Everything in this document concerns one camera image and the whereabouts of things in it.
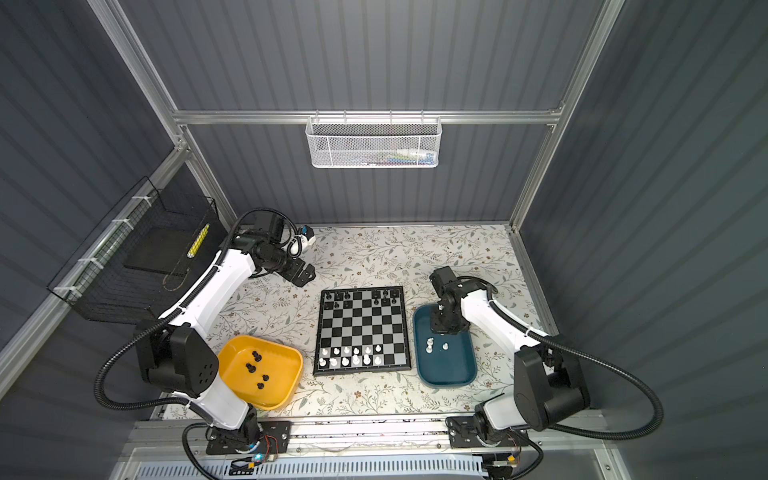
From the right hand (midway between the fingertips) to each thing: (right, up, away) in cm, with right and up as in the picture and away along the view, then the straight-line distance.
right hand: (445, 329), depth 86 cm
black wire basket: (-78, +21, -12) cm, 82 cm away
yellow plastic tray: (-51, -12, -3) cm, 52 cm away
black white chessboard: (-25, -1, +5) cm, 25 cm away
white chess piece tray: (0, -5, +1) cm, 5 cm away
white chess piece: (-4, -4, +2) cm, 7 cm away
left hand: (-43, +19, 0) cm, 47 cm away
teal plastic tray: (-1, -9, -1) cm, 9 cm away
